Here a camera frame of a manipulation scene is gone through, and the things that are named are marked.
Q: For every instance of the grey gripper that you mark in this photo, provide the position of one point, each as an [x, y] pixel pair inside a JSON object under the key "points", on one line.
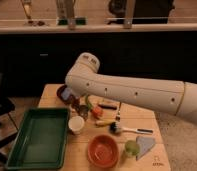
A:
{"points": [[70, 98]]}

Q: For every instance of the green plastic tray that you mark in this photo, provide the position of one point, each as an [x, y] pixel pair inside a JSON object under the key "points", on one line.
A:
{"points": [[41, 140]]}

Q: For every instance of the white cup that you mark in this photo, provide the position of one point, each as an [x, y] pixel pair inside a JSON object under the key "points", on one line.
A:
{"points": [[76, 124]]}

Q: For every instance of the green apple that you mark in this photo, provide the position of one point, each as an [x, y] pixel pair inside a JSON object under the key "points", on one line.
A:
{"points": [[131, 148]]}

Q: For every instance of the dark red grape bunch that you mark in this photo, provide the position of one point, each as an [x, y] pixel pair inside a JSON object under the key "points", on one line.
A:
{"points": [[83, 111]]}

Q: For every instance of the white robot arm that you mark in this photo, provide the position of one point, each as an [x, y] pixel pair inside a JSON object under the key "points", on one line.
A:
{"points": [[167, 96]]}

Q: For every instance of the blue grey cloth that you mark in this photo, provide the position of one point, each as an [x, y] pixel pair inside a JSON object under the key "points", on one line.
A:
{"points": [[145, 144]]}

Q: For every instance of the dark red plate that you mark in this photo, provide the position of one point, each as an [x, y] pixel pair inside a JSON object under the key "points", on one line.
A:
{"points": [[60, 91]]}

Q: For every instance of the orange bowl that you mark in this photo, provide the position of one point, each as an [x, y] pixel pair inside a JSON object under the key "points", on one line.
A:
{"points": [[102, 151]]}

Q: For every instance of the black marker pen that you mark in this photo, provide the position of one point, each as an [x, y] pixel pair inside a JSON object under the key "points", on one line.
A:
{"points": [[107, 107]]}

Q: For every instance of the black dish brush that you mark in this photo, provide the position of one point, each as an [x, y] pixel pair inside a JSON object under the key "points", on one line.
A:
{"points": [[117, 128]]}

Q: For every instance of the yellow banana toy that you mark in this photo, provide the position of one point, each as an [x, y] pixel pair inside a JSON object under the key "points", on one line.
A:
{"points": [[102, 123]]}

